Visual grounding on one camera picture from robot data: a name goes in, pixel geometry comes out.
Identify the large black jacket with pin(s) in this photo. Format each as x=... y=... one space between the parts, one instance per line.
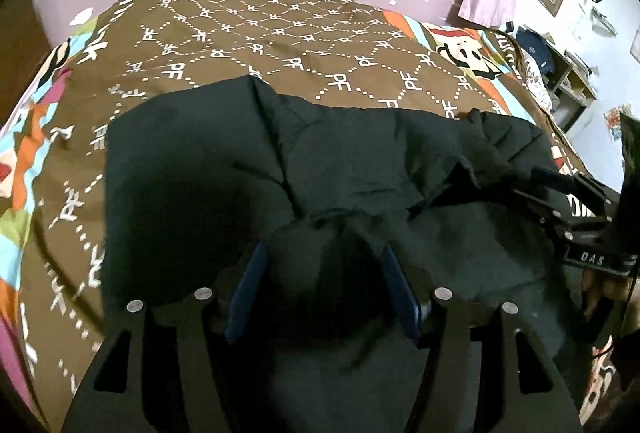
x=194 y=180

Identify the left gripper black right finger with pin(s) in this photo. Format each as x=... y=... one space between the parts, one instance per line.
x=486 y=370

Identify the wooden side shelf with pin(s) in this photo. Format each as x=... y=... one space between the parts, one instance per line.
x=568 y=86

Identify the wooden headboard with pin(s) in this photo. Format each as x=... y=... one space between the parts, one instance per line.
x=23 y=47

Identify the brown cartoon monkey bedsheet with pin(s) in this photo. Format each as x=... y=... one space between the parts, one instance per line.
x=332 y=53

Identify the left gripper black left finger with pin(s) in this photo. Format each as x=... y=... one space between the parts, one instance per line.
x=170 y=368

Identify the person's right hand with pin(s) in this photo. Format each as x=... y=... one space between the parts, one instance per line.
x=596 y=285

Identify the wall poster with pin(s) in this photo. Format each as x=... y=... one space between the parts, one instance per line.
x=635 y=46

